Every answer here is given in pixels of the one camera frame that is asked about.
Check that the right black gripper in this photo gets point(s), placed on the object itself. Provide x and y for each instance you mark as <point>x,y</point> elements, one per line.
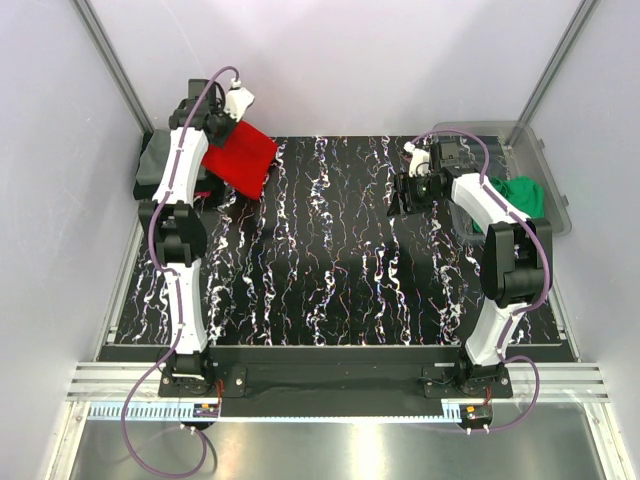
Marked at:
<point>404,186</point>

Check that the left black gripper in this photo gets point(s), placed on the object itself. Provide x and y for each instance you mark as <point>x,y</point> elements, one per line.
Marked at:
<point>218,141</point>

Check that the red t shirt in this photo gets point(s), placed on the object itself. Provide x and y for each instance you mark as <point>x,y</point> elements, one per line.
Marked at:
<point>244,160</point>

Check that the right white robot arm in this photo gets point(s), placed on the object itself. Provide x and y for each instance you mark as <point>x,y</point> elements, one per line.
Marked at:
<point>515,268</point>

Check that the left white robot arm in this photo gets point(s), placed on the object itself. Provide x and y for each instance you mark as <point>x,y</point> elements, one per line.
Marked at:
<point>177,239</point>

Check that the folded grey t shirt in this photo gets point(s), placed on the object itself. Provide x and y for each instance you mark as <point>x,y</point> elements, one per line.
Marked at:
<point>153,158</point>

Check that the folded black t shirt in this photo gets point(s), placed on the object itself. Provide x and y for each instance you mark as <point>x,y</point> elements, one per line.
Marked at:
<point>205,181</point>

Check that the clear plastic bin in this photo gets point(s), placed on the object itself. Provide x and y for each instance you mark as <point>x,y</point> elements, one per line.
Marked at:
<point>515,151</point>

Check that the green t shirt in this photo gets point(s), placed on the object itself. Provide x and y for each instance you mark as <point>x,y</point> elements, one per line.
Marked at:
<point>522,193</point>

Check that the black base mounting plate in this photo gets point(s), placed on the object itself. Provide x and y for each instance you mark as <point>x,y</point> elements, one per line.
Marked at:
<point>416,397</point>

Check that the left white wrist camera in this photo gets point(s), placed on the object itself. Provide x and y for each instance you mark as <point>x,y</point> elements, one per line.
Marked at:
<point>238,99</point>

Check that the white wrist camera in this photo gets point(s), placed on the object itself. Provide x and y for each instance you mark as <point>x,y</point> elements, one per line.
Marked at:
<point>420,161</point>
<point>238,99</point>

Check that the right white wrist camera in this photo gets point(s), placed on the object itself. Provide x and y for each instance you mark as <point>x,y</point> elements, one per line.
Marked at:
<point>420,161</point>

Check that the left aluminium corner post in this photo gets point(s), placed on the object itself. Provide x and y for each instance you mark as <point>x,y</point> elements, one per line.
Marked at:
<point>107,53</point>

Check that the aluminium corner post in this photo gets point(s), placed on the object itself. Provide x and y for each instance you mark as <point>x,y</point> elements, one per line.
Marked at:
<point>568,40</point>
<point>107,53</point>

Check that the right aluminium corner post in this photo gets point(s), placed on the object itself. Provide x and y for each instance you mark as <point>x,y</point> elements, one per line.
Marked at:
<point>568,40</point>

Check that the aluminium frame rail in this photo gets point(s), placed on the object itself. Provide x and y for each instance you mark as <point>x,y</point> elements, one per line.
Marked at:
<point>579,382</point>

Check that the white slotted cable duct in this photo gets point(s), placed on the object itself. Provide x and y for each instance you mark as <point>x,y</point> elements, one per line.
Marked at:
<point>194,412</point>

